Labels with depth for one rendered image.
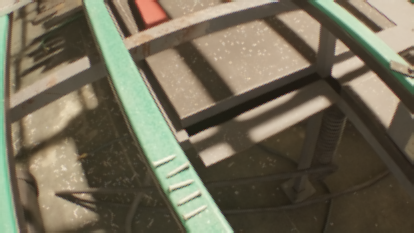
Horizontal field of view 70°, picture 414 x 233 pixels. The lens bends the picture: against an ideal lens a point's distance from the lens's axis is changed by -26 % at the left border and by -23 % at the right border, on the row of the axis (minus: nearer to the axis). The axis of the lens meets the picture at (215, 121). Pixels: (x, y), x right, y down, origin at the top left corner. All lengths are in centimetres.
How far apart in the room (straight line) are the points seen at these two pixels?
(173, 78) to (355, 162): 86
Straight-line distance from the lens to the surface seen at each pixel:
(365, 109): 82
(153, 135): 39
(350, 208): 135
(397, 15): 67
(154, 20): 98
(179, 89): 82
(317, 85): 88
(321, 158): 101
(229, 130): 77
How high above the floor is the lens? 116
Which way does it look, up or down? 50 degrees down
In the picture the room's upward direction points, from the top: 5 degrees counter-clockwise
